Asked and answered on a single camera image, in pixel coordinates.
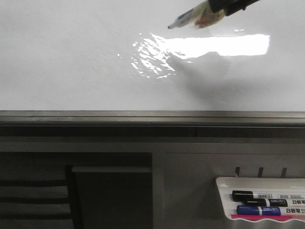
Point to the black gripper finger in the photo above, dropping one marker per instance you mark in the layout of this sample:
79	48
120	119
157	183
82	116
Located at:
230	6

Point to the taped whiteboard marker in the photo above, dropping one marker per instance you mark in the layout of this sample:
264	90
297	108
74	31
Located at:
200	16

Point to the upper black-capped whiteboard marker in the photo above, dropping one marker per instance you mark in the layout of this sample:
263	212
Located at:
239	195

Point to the black-capped whiteboard marker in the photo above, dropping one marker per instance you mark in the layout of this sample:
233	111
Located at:
270	202
239	195

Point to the lower black-capped whiteboard marker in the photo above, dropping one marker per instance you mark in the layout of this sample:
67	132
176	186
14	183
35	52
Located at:
270	202

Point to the blue-capped whiteboard marker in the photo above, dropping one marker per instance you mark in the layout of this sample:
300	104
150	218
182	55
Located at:
269	211

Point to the pink-capped whiteboard marker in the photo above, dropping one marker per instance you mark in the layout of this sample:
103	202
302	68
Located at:
258	217

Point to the left black hook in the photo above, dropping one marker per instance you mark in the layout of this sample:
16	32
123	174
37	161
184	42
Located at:
237	171

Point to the black hook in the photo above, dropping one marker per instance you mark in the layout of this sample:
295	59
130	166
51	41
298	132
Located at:
260	172
237	171
283	174

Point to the middle black hook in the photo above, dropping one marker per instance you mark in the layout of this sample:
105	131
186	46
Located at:
260	172

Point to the right black hook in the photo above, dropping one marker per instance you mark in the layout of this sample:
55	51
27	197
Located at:
283	174

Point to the white marker tray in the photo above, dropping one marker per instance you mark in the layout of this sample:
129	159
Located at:
226	185

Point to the black slatted chair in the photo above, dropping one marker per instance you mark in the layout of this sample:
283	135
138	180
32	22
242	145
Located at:
72	199

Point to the white whiteboard with aluminium frame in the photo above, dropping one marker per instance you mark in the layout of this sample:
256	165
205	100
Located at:
120	55

